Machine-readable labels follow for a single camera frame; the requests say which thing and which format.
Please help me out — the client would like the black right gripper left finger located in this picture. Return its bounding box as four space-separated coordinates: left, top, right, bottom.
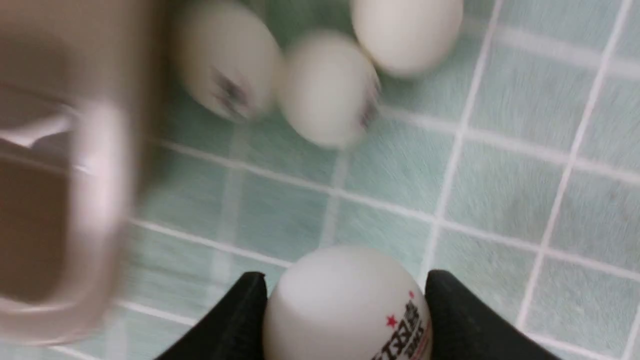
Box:
157 271 268 360

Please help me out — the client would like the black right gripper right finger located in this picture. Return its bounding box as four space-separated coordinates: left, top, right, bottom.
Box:
425 269 558 360

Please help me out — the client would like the white ball with logo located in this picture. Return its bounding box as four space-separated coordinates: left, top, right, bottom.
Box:
173 0 284 124

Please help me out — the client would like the olive green plastic bin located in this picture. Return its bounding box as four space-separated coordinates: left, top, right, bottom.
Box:
0 0 167 346

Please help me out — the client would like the green white checkered tablecloth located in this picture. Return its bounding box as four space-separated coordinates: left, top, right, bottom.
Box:
50 0 640 360

